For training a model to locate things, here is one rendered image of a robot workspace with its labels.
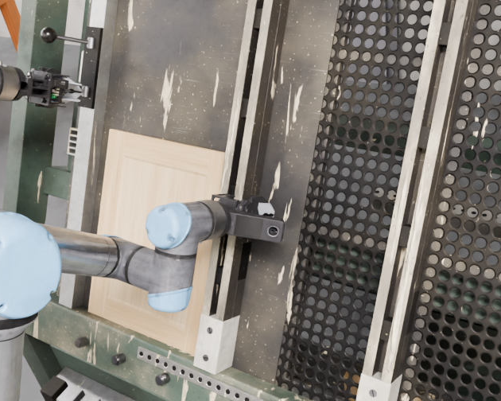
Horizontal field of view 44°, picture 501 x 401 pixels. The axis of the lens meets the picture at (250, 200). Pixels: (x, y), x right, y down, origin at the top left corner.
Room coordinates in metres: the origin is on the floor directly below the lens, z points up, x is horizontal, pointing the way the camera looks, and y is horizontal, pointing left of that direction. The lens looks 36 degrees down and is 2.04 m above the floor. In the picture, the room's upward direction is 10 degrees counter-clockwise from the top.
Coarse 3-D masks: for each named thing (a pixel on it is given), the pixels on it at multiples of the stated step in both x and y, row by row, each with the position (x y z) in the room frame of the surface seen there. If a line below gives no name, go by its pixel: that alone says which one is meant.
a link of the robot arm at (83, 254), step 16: (64, 240) 0.81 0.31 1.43; (80, 240) 0.84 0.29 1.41; (96, 240) 0.87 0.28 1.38; (112, 240) 0.90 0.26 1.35; (64, 256) 0.80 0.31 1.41; (80, 256) 0.82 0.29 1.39; (96, 256) 0.84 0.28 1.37; (112, 256) 0.87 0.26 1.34; (128, 256) 0.88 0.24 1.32; (64, 272) 0.81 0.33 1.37; (80, 272) 0.83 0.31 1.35; (96, 272) 0.84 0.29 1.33; (112, 272) 0.87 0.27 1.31
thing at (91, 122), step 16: (96, 0) 1.58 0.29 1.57; (112, 0) 1.58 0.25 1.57; (96, 16) 1.56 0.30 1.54; (112, 16) 1.57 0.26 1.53; (112, 32) 1.56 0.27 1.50; (112, 48) 1.54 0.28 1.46; (96, 96) 1.47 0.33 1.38; (80, 112) 1.47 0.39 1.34; (96, 112) 1.45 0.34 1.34; (80, 128) 1.45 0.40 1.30; (96, 128) 1.44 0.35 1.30; (80, 144) 1.43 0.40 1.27; (96, 144) 1.43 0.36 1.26; (80, 160) 1.41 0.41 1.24; (96, 160) 1.42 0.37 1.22; (80, 176) 1.39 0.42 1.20; (96, 176) 1.40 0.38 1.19; (80, 192) 1.37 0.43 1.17; (80, 208) 1.35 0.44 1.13; (80, 224) 1.33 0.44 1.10; (64, 288) 1.27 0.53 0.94; (80, 288) 1.27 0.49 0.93; (64, 304) 1.25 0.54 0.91; (80, 304) 1.25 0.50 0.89
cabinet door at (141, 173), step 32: (128, 160) 1.35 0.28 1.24; (160, 160) 1.30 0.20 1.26; (192, 160) 1.25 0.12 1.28; (128, 192) 1.31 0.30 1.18; (160, 192) 1.26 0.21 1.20; (192, 192) 1.21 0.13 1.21; (128, 224) 1.27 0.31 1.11; (96, 288) 1.24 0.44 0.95; (128, 288) 1.19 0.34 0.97; (192, 288) 1.09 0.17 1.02; (128, 320) 1.14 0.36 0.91; (160, 320) 1.10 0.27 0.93; (192, 320) 1.05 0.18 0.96; (192, 352) 1.01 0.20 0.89
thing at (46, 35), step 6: (42, 30) 1.49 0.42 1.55; (48, 30) 1.49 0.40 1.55; (54, 30) 1.50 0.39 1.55; (42, 36) 1.48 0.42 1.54; (48, 36) 1.48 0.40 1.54; (54, 36) 1.49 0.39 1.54; (60, 36) 1.50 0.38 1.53; (48, 42) 1.48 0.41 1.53; (78, 42) 1.51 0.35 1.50; (84, 42) 1.52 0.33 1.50; (90, 42) 1.52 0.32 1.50; (90, 48) 1.51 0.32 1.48
